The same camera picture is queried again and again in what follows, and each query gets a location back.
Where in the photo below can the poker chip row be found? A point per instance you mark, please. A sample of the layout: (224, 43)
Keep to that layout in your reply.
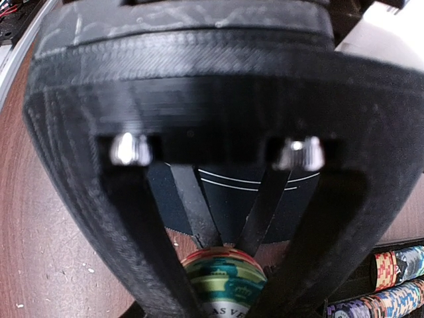
(398, 301)
(395, 267)

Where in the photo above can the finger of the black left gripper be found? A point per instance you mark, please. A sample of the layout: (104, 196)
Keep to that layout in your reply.
(263, 210)
(194, 200)

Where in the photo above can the aluminium front rail base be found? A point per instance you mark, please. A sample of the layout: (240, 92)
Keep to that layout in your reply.
(12, 55)

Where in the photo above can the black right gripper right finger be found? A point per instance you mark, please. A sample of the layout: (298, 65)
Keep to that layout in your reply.
(369, 119)

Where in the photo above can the left inner poker chip row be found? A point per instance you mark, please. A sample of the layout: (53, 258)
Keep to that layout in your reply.
(398, 301)

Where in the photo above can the left outer poker chip row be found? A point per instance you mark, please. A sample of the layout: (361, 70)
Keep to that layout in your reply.
(395, 267)

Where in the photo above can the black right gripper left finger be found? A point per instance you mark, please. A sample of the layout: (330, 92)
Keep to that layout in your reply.
(113, 206)

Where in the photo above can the round black poker mat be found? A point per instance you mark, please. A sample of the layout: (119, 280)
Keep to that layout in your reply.
(231, 192)

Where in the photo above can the black poker chip case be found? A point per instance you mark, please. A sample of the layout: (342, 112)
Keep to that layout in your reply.
(361, 283)

